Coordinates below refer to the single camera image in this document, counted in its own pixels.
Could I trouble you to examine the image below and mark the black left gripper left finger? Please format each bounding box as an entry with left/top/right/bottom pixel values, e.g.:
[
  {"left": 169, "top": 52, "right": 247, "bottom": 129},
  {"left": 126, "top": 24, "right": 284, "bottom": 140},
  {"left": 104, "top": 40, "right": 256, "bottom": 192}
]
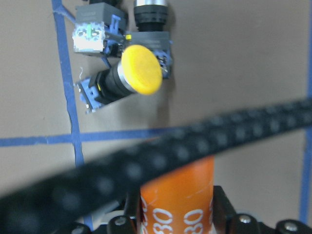
[{"left": 107, "top": 190, "right": 139, "bottom": 234}]

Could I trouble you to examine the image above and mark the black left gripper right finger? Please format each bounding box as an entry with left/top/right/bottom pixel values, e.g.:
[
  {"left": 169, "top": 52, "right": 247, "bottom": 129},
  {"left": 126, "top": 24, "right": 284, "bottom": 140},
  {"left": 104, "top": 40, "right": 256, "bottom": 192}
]
[{"left": 213, "top": 185, "right": 260, "bottom": 234}]

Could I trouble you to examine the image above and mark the orange cylinder with white text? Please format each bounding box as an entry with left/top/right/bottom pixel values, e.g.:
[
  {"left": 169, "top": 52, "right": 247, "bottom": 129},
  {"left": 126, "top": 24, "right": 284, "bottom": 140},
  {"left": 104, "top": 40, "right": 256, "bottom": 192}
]
[{"left": 138, "top": 156, "right": 214, "bottom": 234}]

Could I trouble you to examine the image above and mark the yellow push button upright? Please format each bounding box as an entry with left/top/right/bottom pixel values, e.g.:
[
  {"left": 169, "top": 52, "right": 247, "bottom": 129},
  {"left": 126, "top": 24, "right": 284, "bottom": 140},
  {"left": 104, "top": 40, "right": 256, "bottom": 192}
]
[{"left": 76, "top": 45, "right": 163, "bottom": 114}]

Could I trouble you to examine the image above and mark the yellow push button lying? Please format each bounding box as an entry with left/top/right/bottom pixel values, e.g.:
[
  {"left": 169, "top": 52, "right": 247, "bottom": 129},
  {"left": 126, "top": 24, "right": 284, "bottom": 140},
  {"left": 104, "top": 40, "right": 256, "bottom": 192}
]
[{"left": 72, "top": 0, "right": 128, "bottom": 58}]

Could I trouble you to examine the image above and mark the green push button in cluster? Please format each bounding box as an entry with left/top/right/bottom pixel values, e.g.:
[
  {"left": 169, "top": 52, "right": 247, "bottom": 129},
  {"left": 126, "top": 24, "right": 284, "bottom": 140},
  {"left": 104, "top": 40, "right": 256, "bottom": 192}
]
[{"left": 123, "top": 0, "right": 173, "bottom": 79}]

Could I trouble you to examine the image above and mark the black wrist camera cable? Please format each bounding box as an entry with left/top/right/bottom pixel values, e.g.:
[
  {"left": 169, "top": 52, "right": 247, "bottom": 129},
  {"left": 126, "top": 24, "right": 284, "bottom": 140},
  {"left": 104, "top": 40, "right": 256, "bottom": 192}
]
[{"left": 0, "top": 96, "right": 312, "bottom": 234}]

